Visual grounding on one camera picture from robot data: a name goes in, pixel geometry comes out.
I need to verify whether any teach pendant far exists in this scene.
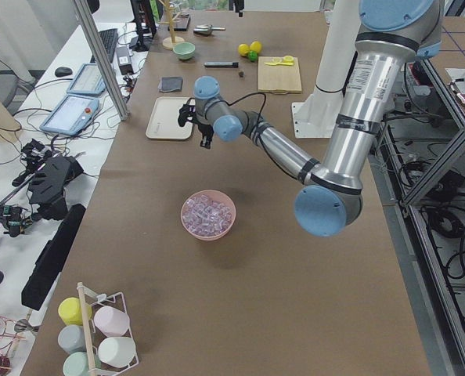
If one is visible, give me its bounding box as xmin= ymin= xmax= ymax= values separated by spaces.
xmin=67 ymin=63 xmax=106 ymax=96

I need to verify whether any yellow lemon lower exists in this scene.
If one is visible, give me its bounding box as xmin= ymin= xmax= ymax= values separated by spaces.
xmin=237 ymin=44 xmax=250 ymax=56

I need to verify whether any bamboo cutting board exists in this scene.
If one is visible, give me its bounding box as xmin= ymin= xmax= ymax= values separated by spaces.
xmin=258 ymin=56 xmax=302 ymax=94

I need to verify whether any mint green bowl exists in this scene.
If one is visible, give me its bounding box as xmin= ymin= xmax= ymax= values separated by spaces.
xmin=173 ymin=42 xmax=196 ymax=61

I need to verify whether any teach pendant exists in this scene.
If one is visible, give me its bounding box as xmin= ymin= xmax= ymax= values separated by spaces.
xmin=67 ymin=63 xmax=106 ymax=96
xmin=39 ymin=95 xmax=99 ymax=136

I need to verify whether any steel ice scoop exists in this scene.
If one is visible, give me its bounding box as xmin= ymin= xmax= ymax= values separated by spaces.
xmin=193 ymin=24 xmax=226 ymax=36

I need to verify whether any mint cup in rack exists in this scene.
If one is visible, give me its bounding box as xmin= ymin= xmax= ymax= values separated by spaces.
xmin=63 ymin=352 xmax=89 ymax=376

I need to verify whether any yellow lemon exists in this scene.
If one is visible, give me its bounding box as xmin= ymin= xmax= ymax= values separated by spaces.
xmin=237 ymin=44 xmax=250 ymax=56
xmin=249 ymin=41 xmax=263 ymax=54

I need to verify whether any black long speaker bar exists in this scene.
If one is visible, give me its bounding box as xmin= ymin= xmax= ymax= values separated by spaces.
xmin=21 ymin=204 xmax=86 ymax=310

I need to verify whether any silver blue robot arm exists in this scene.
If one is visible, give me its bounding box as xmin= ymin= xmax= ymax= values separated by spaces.
xmin=178 ymin=1 xmax=444 ymax=237

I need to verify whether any pink cup in rack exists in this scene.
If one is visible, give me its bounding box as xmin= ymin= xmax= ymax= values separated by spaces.
xmin=93 ymin=306 xmax=130 ymax=337

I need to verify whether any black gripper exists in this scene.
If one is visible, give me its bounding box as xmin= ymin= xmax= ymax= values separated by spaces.
xmin=178 ymin=100 xmax=214 ymax=150

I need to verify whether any white wire cup rack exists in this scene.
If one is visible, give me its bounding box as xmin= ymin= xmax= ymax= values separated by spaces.
xmin=77 ymin=282 xmax=139 ymax=375

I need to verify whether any black keyboard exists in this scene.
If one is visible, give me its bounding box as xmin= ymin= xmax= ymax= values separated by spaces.
xmin=99 ymin=28 xmax=118 ymax=63

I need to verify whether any steel muddler black tip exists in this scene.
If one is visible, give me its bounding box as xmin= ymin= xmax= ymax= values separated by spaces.
xmin=204 ymin=61 xmax=239 ymax=69

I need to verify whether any black computer mouse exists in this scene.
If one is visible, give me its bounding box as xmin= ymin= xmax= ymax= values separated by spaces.
xmin=54 ymin=67 xmax=73 ymax=78

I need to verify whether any teach pendant near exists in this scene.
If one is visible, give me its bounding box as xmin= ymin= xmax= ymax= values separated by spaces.
xmin=39 ymin=95 xmax=99 ymax=136

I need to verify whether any grey folded cloth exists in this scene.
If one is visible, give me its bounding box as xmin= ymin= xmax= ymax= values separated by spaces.
xmin=158 ymin=76 xmax=183 ymax=92

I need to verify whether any grey cup in rack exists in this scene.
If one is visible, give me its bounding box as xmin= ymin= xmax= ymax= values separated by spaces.
xmin=57 ymin=324 xmax=86 ymax=354

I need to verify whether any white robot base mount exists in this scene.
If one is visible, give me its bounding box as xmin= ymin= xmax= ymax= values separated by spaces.
xmin=292 ymin=0 xmax=361 ymax=138

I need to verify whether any green lime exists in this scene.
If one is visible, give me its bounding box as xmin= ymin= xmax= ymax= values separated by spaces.
xmin=248 ymin=51 xmax=258 ymax=62

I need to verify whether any yellow cup in rack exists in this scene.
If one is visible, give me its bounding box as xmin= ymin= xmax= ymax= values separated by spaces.
xmin=58 ymin=297 xmax=83 ymax=325

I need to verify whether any pink bowl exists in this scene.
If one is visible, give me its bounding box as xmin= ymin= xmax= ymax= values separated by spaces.
xmin=180 ymin=190 xmax=236 ymax=240

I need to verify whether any yellow lemon upper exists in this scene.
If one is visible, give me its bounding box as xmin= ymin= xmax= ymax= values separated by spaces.
xmin=249 ymin=41 xmax=263 ymax=54

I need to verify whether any black hand device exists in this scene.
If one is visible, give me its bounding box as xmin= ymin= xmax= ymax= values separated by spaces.
xmin=28 ymin=156 xmax=84 ymax=220

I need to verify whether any white cup in rack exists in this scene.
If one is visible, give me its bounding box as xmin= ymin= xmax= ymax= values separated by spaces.
xmin=98 ymin=337 xmax=136 ymax=368

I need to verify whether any cream rabbit tray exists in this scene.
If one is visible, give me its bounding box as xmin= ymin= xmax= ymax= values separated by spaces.
xmin=146 ymin=96 xmax=193 ymax=140

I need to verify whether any clear ice cubes pile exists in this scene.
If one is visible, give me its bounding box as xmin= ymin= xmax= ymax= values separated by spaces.
xmin=182 ymin=193 xmax=233 ymax=237

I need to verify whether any aluminium frame post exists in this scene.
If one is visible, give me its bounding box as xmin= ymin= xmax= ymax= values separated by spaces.
xmin=72 ymin=0 xmax=129 ymax=121

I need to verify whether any yellow plastic knife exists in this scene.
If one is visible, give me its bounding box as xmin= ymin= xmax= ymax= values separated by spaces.
xmin=264 ymin=61 xmax=283 ymax=66

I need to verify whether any lemon half slice lower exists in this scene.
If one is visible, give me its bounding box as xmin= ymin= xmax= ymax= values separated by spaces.
xmin=276 ymin=61 xmax=294 ymax=66

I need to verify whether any wooden mug tree stand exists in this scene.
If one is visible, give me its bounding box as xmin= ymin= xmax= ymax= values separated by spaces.
xmin=159 ymin=0 xmax=185 ymax=50

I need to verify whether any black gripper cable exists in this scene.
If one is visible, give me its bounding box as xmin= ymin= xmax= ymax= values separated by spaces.
xmin=224 ymin=91 xmax=268 ymax=130

